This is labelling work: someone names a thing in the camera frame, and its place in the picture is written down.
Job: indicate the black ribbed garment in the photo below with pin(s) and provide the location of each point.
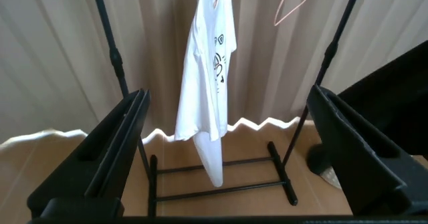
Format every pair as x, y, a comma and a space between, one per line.
388, 100

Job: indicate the white laundry basket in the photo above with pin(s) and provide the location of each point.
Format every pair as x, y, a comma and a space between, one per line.
331, 181

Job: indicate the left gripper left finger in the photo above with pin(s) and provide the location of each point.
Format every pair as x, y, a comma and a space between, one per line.
97, 170

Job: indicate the black clothes rack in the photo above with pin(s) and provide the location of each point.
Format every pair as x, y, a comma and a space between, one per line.
115, 60

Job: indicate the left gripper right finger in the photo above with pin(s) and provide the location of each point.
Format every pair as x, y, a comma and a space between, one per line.
368, 164

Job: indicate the pink clothes hanger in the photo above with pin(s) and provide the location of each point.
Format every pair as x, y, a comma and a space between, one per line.
290, 12

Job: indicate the white printed T-shirt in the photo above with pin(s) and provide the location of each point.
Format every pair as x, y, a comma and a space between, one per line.
204, 100

